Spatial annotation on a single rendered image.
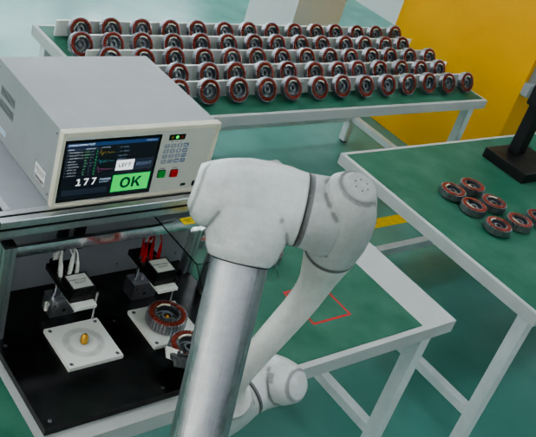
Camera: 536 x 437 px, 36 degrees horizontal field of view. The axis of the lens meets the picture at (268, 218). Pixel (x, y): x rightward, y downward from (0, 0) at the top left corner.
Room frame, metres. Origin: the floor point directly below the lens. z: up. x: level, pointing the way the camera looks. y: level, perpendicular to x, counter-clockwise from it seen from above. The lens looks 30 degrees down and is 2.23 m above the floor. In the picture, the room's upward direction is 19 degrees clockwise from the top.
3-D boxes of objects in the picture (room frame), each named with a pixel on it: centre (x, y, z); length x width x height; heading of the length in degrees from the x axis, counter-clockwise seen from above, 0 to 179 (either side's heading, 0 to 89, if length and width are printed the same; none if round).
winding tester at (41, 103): (1.91, 0.48, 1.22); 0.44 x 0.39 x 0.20; 136
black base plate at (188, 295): (1.69, 0.27, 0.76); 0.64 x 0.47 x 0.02; 136
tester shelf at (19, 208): (1.90, 0.49, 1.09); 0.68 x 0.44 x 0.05; 136
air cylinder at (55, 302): (1.69, 0.44, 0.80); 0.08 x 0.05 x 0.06; 136
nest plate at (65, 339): (1.59, 0.34, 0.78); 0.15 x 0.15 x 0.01; 46
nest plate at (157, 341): (1.77, 0.17, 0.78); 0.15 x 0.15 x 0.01; 46
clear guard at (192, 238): (1.83, 0.12, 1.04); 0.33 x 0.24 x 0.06; 46
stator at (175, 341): (1.64, 0.08, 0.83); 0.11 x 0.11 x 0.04
